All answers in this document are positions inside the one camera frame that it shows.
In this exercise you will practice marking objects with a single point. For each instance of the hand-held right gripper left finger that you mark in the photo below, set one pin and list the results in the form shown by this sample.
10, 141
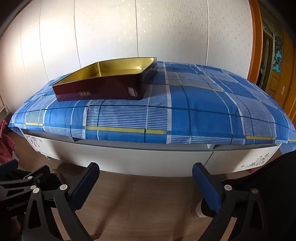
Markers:
85, 185

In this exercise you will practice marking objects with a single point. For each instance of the white drawer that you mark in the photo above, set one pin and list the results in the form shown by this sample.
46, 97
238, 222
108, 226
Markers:
127, 157
231, 160

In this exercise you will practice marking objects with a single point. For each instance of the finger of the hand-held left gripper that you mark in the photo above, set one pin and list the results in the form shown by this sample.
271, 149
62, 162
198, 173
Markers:
9, 168
34, 176

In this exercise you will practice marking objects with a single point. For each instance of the red cloth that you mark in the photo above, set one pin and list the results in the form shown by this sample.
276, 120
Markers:
4, 143

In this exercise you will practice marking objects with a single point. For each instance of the wooden door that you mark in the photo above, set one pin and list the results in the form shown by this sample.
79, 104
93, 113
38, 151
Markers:
277, 69

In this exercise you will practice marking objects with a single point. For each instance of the blue plaid blanket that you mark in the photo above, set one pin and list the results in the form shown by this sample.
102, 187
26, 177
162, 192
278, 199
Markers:
185, 111

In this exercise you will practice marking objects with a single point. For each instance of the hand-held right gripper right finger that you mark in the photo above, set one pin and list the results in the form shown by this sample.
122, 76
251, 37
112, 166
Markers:
208, 187

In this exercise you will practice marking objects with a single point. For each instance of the white round foot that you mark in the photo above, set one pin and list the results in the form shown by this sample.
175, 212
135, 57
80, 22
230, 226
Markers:
200, 212

